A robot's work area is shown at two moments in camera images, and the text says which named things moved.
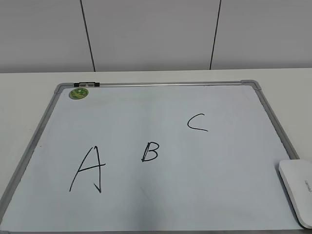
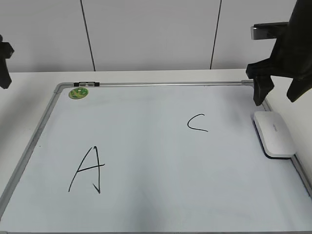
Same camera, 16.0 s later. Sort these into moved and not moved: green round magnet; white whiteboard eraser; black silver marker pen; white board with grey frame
Moved: white whiteboard eraser
Not moved: white board with grey frame; black silver marker pen; green round magnet
